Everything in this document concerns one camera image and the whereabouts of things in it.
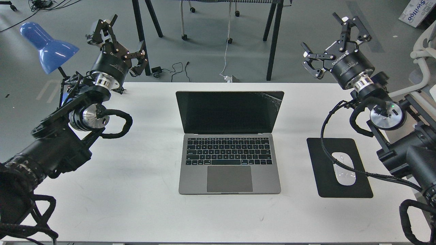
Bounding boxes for black power adapter with cable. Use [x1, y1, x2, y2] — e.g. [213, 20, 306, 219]
[151, 61, 191, 82]

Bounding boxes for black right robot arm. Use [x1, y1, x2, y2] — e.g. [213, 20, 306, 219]
[301, 13, 435, 245]

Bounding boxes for white power adapter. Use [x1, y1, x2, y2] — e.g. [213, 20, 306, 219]
[224, 76, 240, 83]

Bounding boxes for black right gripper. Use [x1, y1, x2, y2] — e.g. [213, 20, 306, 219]
[301, 13, 376, 90]

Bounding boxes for cardboard box with blue print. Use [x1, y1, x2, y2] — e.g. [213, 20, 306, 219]
[398, 0, 436, 28]

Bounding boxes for black cables on floor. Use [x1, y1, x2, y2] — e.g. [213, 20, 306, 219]
[0, 0, 82, 33]

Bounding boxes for white office chair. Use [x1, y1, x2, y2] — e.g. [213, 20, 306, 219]
[388, 22, 436, 115]

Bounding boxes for white computer mouse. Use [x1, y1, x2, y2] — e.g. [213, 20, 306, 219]
[332, 152, 356, 186]

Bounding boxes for black-legged background table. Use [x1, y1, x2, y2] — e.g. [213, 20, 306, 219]
[131, 0, 293, 81]

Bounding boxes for blue desk lamp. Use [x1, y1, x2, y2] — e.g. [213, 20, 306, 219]
[19, 22, 80, 106]

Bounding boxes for grey laptop notebook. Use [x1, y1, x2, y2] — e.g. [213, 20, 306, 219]
[175, 91, 284, 194]

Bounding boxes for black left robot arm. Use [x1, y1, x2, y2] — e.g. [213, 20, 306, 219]
[1, 15, 148, 244]

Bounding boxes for white power cable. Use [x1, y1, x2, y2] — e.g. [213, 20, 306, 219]
[219, 2, 233, 80]

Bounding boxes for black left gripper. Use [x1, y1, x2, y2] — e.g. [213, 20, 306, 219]
[86, 14, 148, 90]

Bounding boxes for black mouse pad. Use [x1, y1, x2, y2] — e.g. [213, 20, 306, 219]
[307, 138, 373, 198]

